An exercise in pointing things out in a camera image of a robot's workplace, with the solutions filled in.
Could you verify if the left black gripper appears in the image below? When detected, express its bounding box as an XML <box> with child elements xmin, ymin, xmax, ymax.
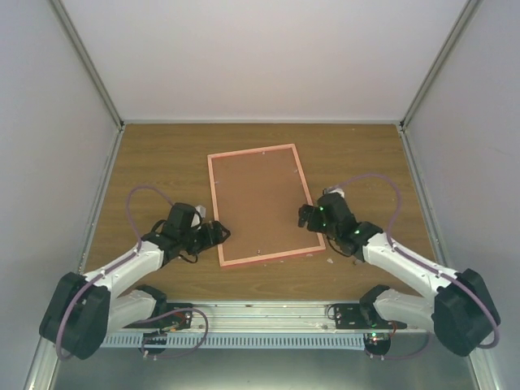
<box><xmin>180</xmin><ymin>221</ymin><xmax>230</xmax><ymax>257</ymax></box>

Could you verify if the pink picture frame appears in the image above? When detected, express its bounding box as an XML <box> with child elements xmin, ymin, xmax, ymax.
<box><xmin>207</xmin><ymin>144</ymin><xmax>326</xmax><ymax>267</ymax></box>

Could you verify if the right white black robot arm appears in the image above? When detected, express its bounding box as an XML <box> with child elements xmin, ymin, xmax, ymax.
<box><xmin>298</xmin><ymin>189</ymin><xmax>501</xmax><ymax>357</ymax></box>

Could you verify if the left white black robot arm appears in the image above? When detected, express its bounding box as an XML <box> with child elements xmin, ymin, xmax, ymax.
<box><xmin>39</xmin><ymin>202</ymin><xmax>231</xmax><ymax>360</ymax></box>

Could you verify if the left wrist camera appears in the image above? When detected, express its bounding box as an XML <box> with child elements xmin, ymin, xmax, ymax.
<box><xmin>191</xmin><ymin>205</ymin><xmax>206</xmax><ymax>228</ymax></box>

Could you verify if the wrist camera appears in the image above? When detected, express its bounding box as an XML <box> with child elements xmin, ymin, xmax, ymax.
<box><xmin>191</xmin><ymin>205</ymin><xmax>206</xmax><ymax>228</ymax></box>
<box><xmin>323</xmin><ymin>186</ymin><xmax>345</xmax><ymax>199</ymax></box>

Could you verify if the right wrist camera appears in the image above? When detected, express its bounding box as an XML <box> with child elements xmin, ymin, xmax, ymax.
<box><xmin>323</xmin><ymin>186</ymin><xmax>345</xmax><ymax>199</ymax></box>

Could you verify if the aluminium mounting rail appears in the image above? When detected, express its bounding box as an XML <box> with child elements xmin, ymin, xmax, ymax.
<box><xmin>44</xmin><ymin>298</ymin><xmax>483</xmax><ymax>335</ymax></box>

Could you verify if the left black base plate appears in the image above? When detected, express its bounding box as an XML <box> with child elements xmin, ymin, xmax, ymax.
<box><xmin>158</xmin><ymin>302</ymin><xmax>193</xmax><ymax>332</ymax></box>

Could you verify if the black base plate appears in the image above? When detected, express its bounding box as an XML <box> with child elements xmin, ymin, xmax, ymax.
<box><xmin>327</xmin><ymin>303</ymin><xmax>394</xmax><ymax>331</ymax></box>
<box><xmin>158</xmin><ymin>302</ymin><xmax>193</xmax><ymax>332</ymax></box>

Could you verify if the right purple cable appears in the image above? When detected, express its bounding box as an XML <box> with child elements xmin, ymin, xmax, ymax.
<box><xmin>336</xmin><ymin>172</ymin><xmax>501</xmax><ymax>350</ymax></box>

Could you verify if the purple cable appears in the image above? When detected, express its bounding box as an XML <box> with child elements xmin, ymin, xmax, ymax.
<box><xmin>336</xmin><ymin>172</ymin><xmax>501</xmax><ymax>350</ymax></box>
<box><xmin>54</xmin><ymin>184</ymin><xmax>173</xmax><ymax>361</ymax></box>

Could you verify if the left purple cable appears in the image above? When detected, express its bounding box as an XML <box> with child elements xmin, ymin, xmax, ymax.
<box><xmin>54</xmin><ymin>184</ymin><xmax>173</xmax><ymax>361</ymax></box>

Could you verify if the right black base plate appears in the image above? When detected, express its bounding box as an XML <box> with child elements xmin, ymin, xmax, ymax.
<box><xmin>327</xmin><ymin>303</ymin><xmax>394</xmax><ymax>331</ymax></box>

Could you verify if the grey slotted cable duct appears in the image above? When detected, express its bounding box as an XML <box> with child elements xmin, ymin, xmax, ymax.
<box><xmin>101</xmin><ymin>332</ymin><xmax>366</xmax><ymax>350</ymax></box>

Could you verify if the right vertical aluminium post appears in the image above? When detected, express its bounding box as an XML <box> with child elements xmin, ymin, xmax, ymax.
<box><xmin>398</xmin><ymin>0</ymin><xmax>484</xmax><ymax>130</ymax></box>

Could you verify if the vertical aluminium post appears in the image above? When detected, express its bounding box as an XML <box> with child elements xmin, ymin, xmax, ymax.
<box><xmin>49</xmin><ymin>0</ymin><xmax>125</xmax><ymax>130</ymax></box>
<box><xmin>398</xmin><ymin>0</ymin><xmax>484</xmax><ymax>130</ymax></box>

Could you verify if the left vertical aluminium post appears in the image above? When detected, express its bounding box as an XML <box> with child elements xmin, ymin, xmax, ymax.
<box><xmin>49</xmin><ymin>0</ymin><xmax>125</xmax><ymax>130</ymax></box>

